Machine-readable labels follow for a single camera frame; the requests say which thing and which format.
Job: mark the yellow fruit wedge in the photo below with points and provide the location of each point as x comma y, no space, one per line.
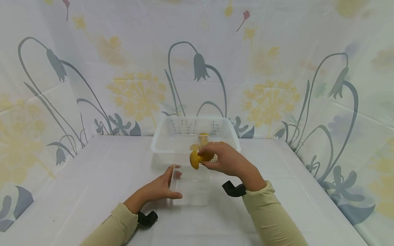
195,162

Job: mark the person's right hand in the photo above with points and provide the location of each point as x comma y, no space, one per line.
231,160

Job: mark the person's right forearm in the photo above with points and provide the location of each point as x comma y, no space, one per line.
271,218

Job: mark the white plastic slotted basket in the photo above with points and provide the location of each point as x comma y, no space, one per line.
172,143

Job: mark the person's right fingers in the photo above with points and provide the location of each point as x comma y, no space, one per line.
209,149

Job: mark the yellow fruit slice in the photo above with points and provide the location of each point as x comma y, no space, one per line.
203,135
194,147

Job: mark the person's right thumb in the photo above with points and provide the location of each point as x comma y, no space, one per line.
211,165

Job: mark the person's left forearm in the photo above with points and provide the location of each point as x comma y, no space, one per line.
114,227

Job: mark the person's left fingers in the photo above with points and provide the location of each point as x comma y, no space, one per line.
171,173

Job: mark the black wrist band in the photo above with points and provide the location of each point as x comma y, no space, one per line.
147,218
234,189

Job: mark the person's left thumb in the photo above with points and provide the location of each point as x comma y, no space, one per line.
174,195

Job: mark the person's left hand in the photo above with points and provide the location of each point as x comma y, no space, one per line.
154,191

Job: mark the clear plastic container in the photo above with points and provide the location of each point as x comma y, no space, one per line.
192,189

